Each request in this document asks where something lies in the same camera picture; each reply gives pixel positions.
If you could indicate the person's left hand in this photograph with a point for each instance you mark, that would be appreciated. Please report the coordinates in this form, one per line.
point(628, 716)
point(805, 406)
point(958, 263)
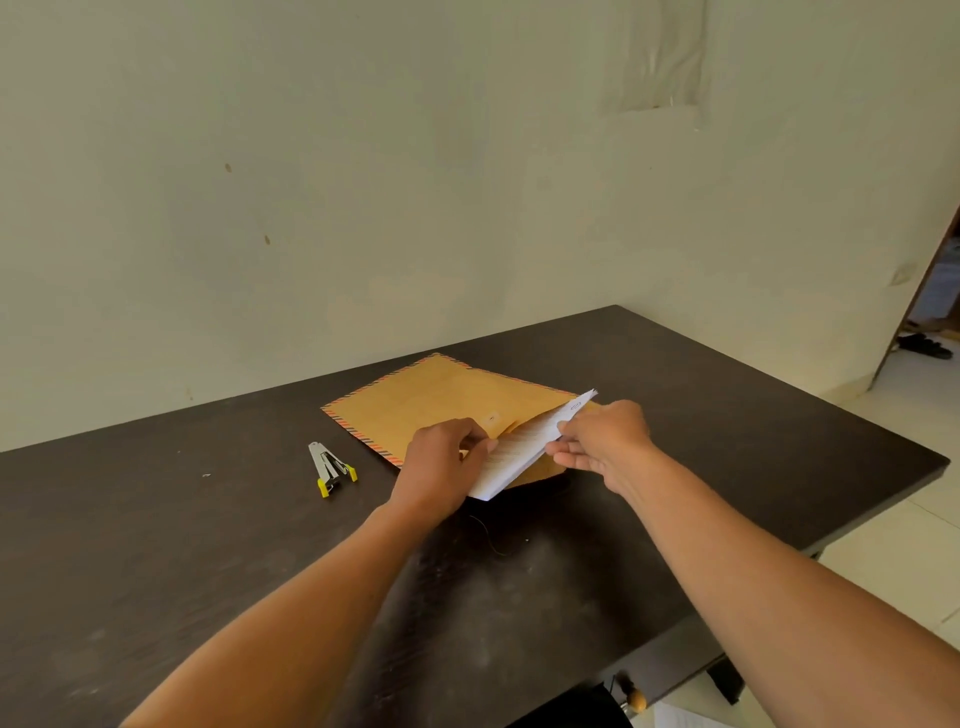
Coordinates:
point(439, 472)

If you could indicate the person's right hand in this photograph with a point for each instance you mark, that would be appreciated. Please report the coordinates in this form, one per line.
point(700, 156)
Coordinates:
point(611, 442)

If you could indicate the brown envelope with striped border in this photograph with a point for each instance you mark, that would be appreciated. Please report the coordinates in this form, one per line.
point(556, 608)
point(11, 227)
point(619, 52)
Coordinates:
point(427, 397)

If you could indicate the white paper with circled mark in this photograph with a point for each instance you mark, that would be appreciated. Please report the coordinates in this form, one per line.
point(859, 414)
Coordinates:
point(525, 450)

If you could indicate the grey stapler with yellow ends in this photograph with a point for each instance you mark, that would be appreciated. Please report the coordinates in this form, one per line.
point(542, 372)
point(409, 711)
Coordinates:
point(326, 465)

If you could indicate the person's left forearm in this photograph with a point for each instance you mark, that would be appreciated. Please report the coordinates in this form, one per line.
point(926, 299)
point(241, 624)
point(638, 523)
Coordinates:
point(285, 637)

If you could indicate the person's right forearm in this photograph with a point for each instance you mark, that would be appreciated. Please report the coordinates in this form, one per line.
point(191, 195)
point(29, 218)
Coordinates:
point(787, 585)

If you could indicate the round wooden knob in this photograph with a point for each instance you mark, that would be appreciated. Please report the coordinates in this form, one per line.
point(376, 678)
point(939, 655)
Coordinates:
point(636, 700)

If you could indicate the dark table leg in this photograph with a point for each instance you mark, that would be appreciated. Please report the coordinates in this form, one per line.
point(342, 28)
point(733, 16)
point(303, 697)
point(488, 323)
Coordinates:
point(726, 679)

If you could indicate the black chair seat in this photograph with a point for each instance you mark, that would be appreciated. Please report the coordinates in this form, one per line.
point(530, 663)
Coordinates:
point(570, 709)

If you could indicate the black sandal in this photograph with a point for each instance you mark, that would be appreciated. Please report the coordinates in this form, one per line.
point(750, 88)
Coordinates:
point(926, 346)

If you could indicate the brown wooden door frame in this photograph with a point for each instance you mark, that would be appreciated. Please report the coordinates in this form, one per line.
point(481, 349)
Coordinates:
point(915, 301)

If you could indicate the white wall switch plate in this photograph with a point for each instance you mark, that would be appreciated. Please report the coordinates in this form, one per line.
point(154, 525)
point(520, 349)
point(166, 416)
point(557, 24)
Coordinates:
point(904, 274)

